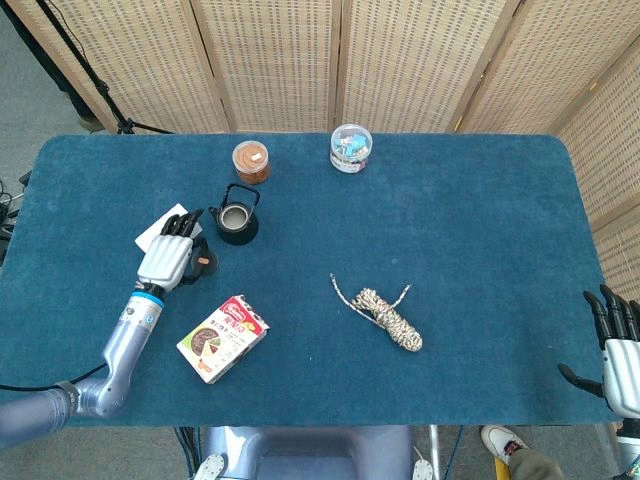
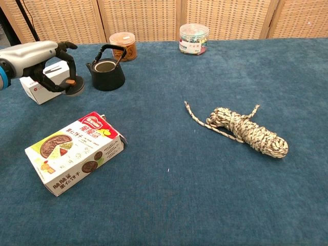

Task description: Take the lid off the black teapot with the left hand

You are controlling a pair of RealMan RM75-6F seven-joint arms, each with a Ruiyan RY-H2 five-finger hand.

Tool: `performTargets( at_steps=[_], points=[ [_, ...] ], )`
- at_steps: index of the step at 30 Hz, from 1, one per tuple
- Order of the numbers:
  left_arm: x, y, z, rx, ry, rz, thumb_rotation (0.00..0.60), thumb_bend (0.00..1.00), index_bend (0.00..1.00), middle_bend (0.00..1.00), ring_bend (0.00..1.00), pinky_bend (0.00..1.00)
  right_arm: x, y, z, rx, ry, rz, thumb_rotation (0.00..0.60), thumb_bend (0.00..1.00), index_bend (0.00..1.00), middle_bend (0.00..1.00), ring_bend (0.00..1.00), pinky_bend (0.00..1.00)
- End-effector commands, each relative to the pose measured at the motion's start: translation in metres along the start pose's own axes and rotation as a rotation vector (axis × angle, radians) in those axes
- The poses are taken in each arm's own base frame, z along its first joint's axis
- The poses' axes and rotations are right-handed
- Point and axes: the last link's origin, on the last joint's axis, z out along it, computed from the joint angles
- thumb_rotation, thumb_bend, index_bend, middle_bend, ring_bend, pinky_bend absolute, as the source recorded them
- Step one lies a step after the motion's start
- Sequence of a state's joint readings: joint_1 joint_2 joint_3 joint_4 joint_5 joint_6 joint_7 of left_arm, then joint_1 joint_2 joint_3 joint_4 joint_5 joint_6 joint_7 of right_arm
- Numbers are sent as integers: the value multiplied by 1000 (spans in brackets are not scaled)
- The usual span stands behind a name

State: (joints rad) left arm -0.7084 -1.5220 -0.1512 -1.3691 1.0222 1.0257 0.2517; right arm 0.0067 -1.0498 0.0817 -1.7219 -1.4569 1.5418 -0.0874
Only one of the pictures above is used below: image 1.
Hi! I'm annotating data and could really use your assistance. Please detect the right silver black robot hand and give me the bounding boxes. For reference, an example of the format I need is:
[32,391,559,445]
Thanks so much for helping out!
[557,284,640,417]

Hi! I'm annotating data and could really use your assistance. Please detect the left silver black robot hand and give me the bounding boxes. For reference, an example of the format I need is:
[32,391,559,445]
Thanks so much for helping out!
[136,208,211,293]

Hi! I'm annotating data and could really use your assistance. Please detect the black teapot lid orange knob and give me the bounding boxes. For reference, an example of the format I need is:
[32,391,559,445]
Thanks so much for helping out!
[192,238,220,277]

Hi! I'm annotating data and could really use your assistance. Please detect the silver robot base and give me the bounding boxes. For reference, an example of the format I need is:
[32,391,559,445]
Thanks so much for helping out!
[194,425,436,480]

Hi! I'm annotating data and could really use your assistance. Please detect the black cast iron teapot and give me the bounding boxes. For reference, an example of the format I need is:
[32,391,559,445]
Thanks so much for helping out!
[207,183,262,246]

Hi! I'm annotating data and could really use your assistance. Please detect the white paper card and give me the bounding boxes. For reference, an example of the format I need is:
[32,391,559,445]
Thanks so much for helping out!
[133,202,204,254]

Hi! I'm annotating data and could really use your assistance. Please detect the nut biscuit box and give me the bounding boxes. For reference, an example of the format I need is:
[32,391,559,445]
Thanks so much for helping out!
[175,294,271,385]

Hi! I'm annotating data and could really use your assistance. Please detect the orange filled plastic jar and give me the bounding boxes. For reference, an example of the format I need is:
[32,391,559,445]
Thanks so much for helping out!
[232,140,272,185]

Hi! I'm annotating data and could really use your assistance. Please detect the olive trouser leg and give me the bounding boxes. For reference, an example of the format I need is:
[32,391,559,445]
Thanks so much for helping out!
[508,447,564,480]

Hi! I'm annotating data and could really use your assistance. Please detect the white sneaker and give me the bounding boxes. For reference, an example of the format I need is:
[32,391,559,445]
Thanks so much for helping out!
[480,424,531,466]

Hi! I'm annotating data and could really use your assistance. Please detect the black tripod stand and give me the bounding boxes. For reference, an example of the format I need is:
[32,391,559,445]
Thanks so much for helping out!
[34,0,174,136]

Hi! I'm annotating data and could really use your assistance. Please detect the clear jar of coloured clips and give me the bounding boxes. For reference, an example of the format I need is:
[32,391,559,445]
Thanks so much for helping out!
[329,124,374,175]

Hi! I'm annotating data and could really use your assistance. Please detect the blue table cloth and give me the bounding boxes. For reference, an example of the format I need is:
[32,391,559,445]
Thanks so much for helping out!
[0,132,621,429]

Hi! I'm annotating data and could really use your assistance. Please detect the woven wooden folding screen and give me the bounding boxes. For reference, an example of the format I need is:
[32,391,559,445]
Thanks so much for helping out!
[3,0,640,304]

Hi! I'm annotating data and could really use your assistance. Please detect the black floor cables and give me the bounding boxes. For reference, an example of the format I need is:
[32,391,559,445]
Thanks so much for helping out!
[0,168,34,254]

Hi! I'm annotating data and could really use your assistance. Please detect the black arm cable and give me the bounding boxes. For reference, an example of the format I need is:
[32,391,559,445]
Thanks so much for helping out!
[0,362,109,392]

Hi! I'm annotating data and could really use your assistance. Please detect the beige speckled rope bundle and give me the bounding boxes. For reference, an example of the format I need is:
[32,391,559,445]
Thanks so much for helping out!
[329,272,424,353]

